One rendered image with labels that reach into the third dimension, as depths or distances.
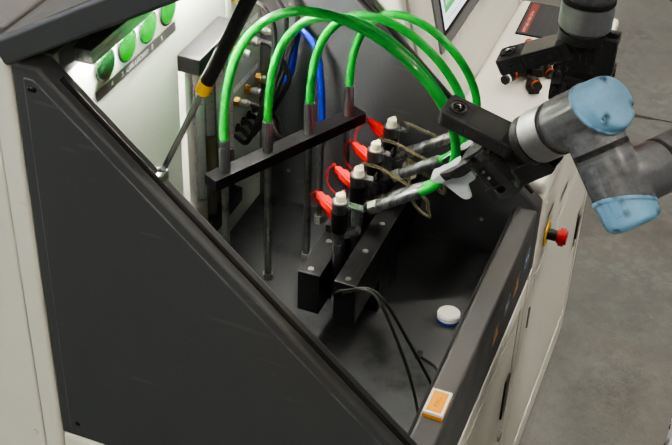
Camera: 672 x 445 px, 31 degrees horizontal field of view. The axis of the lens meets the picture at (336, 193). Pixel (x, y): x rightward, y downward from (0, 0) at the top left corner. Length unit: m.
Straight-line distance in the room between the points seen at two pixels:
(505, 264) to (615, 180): 0.53
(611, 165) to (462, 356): 0.45
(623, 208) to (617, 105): 0.13
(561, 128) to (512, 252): 0.53
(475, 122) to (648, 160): 0.24
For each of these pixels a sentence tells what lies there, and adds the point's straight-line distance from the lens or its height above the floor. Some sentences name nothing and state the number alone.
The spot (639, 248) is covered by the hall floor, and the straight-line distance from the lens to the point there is 3.73.
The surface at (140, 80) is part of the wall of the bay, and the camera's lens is 1.80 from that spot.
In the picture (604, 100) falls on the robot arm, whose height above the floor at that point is 1.44.
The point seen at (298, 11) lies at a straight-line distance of 1.74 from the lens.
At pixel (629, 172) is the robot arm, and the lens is 1.55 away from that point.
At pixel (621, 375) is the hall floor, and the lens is 3.29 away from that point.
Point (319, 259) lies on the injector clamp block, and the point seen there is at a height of 0.98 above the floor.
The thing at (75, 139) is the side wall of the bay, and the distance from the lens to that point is 1.57.
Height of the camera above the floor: 2.21
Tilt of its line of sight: 36 degrees down
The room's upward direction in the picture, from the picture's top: 2 degrees clockwise
